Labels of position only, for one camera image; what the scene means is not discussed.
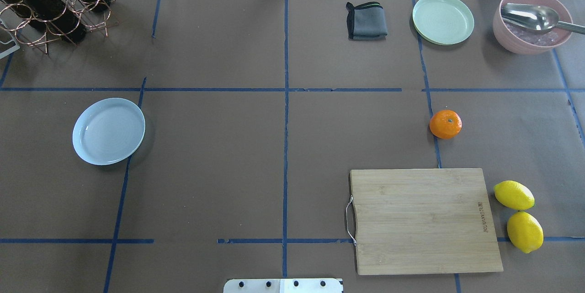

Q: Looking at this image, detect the grey folded cloth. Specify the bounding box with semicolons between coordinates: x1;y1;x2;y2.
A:
346;2;388;41

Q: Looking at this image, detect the bamboo cutting board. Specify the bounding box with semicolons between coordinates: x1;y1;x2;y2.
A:
350;168;503;276

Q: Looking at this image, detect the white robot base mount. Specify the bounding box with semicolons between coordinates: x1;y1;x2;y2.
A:
223;278;344;293

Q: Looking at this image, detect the copper wire bottle rack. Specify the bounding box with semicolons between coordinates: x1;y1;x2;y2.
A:
1;0;120;53

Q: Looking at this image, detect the upper yellow lemon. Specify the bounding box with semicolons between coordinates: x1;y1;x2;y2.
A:
494;180;535;211

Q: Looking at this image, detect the dark green wine bottle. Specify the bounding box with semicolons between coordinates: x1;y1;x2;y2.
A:
23;0;86;44

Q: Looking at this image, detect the yellow lemon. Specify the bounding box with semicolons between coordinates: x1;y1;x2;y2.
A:
494;180;535;211
506;211;544;254

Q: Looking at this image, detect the pink bowl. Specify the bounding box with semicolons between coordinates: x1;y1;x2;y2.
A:
492;0;573;55

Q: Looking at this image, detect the light green plate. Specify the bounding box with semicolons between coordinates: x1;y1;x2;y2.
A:
412;0;475;46

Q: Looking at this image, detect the light blue plate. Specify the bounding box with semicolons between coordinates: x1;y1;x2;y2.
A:
72;98;146;165

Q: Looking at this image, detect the lower yellow lemon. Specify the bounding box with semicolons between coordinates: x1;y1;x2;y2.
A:
506;211;544;254

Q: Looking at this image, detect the orange mandarin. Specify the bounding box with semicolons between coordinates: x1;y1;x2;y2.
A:
430;109;463;139

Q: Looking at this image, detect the metal ladle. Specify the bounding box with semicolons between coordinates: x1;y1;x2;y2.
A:
500;3;585;34

